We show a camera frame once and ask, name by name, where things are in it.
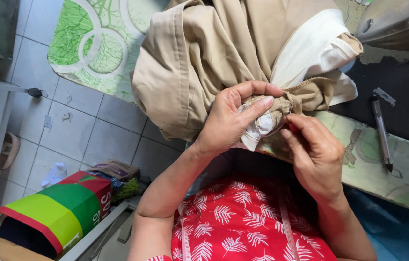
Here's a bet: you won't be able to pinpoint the person's right hand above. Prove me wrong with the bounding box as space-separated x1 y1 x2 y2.
280 113 346 204

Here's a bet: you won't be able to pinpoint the clear pen with black tip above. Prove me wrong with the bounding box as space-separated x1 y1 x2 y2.
371 94 394 173

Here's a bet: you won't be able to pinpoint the wooden board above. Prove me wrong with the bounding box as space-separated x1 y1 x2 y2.
0 226 53 261

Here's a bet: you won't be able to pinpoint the brown paper packet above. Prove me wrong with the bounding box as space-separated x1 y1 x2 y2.
87 158 141 181

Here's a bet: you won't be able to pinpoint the white metal frame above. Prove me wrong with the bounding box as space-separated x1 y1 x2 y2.
59 197 143 261

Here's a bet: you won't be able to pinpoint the green patterned floor mat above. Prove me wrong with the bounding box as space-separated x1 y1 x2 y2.
47 0 171 104

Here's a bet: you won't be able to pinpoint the beige trousers with white lining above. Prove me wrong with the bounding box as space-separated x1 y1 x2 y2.
130 0 365 152

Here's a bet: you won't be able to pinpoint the black table mat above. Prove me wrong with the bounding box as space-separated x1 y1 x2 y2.
329 45 409 146

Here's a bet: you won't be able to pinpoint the red leaf print dress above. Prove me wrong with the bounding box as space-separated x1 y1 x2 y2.
146 173 338 261

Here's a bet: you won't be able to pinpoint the green patterned table cover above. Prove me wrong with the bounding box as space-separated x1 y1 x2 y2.
257 110 409 220

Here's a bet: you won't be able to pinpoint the beige sandal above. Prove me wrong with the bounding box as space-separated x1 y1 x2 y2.
0 132 21 179

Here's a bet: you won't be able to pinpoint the grey sewing machine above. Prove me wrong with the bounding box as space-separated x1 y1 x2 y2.
354 0 409 52

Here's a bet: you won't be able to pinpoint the green plastic bag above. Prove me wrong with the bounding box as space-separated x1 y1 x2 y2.
112 177 140 202

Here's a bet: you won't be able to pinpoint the blue plastic sheet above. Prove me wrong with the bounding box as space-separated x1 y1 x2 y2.
342 184 409 261

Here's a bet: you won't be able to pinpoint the white measuring tape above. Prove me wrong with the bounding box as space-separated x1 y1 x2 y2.
177 181 301 261

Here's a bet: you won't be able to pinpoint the white crumpled paper scrap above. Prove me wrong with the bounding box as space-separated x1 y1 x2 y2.
41 162 68 189

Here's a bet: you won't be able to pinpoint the red green yellow cardboard box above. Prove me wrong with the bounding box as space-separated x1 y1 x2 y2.
0 170 114 260

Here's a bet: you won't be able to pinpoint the grey razor blade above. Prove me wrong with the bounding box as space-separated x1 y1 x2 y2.
373 87 396 107

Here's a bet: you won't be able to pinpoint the person's left hand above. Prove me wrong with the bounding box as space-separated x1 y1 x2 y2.
195 80 285 157

